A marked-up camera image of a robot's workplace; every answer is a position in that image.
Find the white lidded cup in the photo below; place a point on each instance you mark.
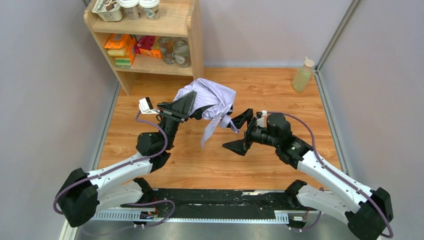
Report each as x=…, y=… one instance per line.
x=151, y=8

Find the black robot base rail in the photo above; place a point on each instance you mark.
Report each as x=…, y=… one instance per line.
x=226, y=204

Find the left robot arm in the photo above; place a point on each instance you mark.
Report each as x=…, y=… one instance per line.
x=84, y=194

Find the labelled glass jar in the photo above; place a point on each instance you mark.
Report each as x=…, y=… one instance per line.
x=181, y=52

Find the red snack package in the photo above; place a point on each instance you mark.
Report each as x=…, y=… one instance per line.
x=148, y=45

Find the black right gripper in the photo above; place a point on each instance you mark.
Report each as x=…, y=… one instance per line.
x=248, y=134

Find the yellow green sponge stack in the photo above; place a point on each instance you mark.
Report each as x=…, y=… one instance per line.
x=123, y=57

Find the chocolate yogurt tub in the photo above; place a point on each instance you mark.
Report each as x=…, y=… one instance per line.
x=108, y=10

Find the wooden shelf unit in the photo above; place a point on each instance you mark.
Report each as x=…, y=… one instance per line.
x=177, y=19

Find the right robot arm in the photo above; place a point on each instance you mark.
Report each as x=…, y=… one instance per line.
x=367, y=212

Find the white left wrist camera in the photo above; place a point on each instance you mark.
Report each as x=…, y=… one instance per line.
x=146, y=107

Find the orange snack box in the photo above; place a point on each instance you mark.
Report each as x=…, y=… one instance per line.
x=118, y=41

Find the white yogurt cup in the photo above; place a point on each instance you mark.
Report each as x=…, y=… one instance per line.
x=131, y=8

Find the green liquid squeeze bottle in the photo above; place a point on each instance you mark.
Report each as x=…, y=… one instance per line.
x=303, y=75

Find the lavender folding umbrella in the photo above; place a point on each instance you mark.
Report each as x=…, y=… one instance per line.
x=213, y=102

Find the clear glass jar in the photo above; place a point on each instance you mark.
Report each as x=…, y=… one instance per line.
x=167, y=50

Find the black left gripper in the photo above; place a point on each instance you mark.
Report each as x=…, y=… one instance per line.
x=170, y=113

